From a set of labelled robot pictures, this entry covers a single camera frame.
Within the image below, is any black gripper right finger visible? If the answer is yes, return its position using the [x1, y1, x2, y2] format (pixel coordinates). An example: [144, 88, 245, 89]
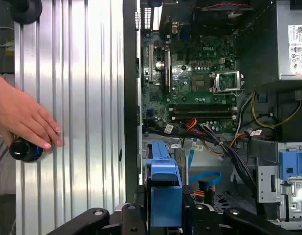
[189, 203, 296, 235]

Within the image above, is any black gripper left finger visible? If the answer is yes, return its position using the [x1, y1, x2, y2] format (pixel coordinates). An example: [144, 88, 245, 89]
[46, 203, 148, 235]

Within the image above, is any red yellow black disk wire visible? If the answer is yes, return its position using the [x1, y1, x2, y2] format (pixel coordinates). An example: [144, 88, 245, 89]
[189, 188, 216, 204]

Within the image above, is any blue disk wire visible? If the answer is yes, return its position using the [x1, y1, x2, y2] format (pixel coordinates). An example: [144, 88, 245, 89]
[189, 171, 222, 184]

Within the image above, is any round black tool blue ring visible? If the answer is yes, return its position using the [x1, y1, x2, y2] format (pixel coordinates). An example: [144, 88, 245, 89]
[9, 137, 44, 163]

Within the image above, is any black RAM slot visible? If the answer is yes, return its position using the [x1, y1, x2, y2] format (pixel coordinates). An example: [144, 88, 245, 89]
[168, 104, 237, 110]
[168, 108, 237, 114]
[168, 117, 237, 123]
[168, 112, 237, 118]

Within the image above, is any expansion slot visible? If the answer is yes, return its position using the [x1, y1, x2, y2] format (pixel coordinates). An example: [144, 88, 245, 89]
[147, 43, 154, 83]

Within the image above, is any person's bare hand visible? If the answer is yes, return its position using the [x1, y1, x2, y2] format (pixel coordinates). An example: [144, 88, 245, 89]
[0, 72, 65, 154]

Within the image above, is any silver optical drive cage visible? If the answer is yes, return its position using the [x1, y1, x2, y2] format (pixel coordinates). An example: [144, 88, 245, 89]
[256, 141, 302, 224]

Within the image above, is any person's trunk in grey shirt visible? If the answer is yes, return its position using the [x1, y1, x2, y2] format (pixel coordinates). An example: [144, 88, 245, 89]
[0, 132, 17, 196]

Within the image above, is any blue drive latch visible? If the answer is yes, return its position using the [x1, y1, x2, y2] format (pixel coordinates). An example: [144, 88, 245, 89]
[279, 148, 302, 177]

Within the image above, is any black PC case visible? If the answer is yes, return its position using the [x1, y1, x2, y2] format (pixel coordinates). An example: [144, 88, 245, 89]
[122, 0, 302, 235]

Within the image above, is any green motherboard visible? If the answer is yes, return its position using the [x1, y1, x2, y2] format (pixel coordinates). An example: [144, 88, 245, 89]
[140, 31, 244, 135]

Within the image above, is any square golden chip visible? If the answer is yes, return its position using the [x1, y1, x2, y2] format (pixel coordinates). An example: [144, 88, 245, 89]
[191, 73, 211, 93]

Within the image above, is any CPU socket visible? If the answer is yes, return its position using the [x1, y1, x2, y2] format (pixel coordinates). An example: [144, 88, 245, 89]
[210, 70, 245, 95]

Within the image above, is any grey power supply unit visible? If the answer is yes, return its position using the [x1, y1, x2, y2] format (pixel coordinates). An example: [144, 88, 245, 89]
[236, 0, 302, 86]

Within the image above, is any black round knob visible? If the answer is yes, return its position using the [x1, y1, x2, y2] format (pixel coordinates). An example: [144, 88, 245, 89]
[10, 0, 43, 25]

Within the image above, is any pale blue ribbon cable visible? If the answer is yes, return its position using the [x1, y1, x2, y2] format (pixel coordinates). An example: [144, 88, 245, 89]
[188, 141, 198, 168]

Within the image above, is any black cable bundle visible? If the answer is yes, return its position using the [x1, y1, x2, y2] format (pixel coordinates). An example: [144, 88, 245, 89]
[145, 122, 257, 189]

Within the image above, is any thin orange wire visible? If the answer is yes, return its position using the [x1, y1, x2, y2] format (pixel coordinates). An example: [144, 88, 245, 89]
[203, 133, 251, 156]

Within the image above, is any red orange wire bundle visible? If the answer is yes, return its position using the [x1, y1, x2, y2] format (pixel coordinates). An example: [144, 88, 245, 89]
[186, 118, 198, 132]

